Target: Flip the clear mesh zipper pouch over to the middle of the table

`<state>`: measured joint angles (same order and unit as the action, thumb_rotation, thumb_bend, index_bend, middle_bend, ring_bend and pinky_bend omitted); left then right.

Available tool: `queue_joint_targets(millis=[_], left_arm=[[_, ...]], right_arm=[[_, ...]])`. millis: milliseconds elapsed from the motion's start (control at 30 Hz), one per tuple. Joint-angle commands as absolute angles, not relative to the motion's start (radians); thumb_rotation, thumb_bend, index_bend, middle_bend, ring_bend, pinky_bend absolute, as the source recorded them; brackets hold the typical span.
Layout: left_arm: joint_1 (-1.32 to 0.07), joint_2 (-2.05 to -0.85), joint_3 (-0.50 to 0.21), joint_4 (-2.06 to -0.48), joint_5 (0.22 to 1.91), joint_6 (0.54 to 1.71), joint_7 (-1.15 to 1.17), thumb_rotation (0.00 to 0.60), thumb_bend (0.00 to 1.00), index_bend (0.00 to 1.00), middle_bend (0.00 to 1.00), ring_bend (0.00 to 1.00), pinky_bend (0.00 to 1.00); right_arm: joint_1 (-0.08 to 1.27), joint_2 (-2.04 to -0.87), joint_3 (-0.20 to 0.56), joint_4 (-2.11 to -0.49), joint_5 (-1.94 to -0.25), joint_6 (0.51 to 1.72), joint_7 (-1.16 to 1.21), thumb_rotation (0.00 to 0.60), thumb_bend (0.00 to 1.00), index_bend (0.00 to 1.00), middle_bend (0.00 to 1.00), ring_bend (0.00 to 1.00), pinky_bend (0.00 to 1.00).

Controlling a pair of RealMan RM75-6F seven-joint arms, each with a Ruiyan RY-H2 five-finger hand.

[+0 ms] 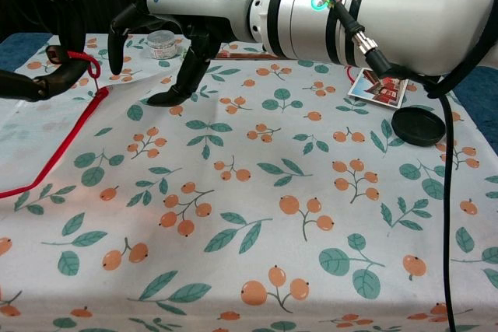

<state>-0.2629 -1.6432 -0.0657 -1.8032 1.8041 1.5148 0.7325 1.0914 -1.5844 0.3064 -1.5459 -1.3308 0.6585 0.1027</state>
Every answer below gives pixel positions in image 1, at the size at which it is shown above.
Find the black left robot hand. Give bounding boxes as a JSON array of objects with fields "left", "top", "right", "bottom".
[{"left": 0, "top": 0, "right": 87, "bottom": 103}]

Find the clear mesh zipper pouch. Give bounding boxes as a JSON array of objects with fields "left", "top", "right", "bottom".
[{"left": 0, "top": 70, "right": 174, "bottom": 199}]

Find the small clear plastic jar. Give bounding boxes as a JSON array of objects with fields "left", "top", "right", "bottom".
[{"left": 146, "top": 30, "right": 181, "bottom": 61}]

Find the brown wooden chopstick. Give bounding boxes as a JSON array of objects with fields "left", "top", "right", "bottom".
[{"left": 212, "top": 51, "right": 274, "bottom": 61}]

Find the red building postcard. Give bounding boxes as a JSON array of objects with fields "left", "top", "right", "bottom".
[{"left": 346, "top": 67, "right": 410, "bottom": 109}]

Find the floral white tablecloth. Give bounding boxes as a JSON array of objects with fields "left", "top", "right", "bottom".
[{"left": 0, "top": 32, "right": 498, "bottom": 332}]

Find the black round lid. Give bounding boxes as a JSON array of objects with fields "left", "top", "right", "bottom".
[{"left": 391, "top": 106, "right": 447, "bottom": 148}]

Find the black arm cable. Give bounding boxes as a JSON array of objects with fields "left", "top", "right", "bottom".
[{"left": 330, "top": 0, "right": 498, "bottom": 332}]

